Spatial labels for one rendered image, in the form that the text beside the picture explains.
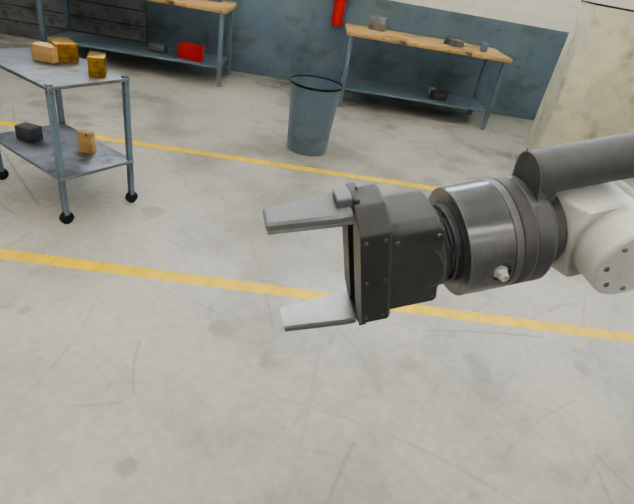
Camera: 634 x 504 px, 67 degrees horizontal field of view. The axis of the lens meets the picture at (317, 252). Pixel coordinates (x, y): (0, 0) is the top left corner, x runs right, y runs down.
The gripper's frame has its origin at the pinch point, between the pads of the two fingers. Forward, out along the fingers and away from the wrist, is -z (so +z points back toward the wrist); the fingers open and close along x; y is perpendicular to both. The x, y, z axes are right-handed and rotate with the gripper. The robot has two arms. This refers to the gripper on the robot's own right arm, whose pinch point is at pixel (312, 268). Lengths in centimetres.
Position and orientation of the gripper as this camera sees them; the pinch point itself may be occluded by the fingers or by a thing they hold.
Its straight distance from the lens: 37.6
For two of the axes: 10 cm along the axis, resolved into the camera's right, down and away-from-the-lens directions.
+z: 9.8, -1.9, 1.1
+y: 2.1, 6.4, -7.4
